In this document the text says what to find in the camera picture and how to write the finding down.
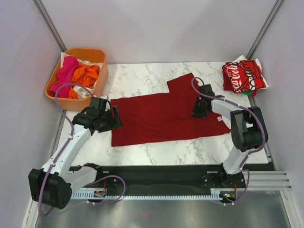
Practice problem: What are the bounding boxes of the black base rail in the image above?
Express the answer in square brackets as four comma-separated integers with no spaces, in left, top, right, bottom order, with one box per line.
[68,163,277,197]

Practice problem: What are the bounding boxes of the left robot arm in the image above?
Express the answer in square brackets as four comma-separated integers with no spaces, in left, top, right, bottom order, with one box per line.
[28,97,122,209]

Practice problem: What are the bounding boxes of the white t shirt in basket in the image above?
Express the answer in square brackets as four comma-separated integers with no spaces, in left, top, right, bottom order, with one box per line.
[60,52,105,98]

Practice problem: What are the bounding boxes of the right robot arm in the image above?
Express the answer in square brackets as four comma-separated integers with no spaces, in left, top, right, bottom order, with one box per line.
[192,84,268,188]

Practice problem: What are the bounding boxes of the pink t shirt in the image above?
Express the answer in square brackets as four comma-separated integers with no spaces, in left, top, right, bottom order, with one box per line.
[49,56,80,94]

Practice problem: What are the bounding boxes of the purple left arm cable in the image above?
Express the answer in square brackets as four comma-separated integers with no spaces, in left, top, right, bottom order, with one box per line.
[38,83,126,217]

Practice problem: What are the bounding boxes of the red coca cola t shirt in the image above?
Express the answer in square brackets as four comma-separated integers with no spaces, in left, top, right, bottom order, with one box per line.
[222,59,269,95]

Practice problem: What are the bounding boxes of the aluminium frame profile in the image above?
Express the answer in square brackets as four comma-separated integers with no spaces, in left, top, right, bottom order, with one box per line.
[248,171,292,191]

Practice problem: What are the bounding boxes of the dark red t shirt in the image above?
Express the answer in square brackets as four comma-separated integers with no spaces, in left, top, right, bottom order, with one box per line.
[111,73,230,147]

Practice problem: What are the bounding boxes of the white slotted cable duct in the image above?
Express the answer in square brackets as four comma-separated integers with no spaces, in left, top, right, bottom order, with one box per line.
[71,189,236,200]

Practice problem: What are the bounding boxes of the orange t shirt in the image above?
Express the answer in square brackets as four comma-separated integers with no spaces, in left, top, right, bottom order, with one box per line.
[68,64,100,99]

